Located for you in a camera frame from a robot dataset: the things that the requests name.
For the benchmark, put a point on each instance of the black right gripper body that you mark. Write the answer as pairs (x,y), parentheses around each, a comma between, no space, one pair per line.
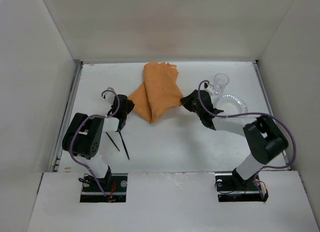
(193,103)

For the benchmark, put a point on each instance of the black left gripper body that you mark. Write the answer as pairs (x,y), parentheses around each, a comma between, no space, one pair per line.
(124,106)

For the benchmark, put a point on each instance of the orange cloth placemat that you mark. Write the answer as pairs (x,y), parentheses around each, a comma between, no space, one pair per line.
(158,93)

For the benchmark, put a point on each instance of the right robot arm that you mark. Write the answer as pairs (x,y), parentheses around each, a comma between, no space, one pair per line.
(264,138)

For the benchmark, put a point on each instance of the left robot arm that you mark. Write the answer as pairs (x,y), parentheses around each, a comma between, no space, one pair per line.
(83,136)

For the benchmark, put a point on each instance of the black plastic knife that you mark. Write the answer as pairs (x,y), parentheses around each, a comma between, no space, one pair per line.
(124,145)

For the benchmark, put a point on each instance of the black plastic fork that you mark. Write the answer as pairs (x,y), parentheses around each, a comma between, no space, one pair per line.
(113,142)

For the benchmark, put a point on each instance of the clear plastic cup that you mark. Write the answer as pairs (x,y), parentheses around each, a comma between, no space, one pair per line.
(221,80)

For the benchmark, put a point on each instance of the white bowl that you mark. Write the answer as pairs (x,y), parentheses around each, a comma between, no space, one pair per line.
(230,104)

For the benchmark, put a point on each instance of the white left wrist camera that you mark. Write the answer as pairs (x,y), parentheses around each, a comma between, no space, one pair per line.
(108,95)

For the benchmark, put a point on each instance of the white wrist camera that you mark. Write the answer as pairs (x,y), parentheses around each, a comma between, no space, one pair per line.
(108,95)
(209,88)

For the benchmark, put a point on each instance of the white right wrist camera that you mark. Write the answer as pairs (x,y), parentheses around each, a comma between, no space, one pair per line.
(209,88)

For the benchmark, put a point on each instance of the right aluminium frame rail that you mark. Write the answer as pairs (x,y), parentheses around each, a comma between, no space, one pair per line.
(262,86)

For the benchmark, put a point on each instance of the aluminium frame rail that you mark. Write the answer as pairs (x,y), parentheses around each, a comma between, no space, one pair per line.
(262,86)
(57,150)

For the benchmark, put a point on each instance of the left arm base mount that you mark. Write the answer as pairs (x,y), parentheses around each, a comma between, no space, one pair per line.
(114,188)

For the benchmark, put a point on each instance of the left aluminium frame rail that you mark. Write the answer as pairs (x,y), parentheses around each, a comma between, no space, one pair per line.
(57,150)

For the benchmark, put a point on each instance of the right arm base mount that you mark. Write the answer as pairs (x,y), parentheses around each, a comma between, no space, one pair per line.
(231,189)

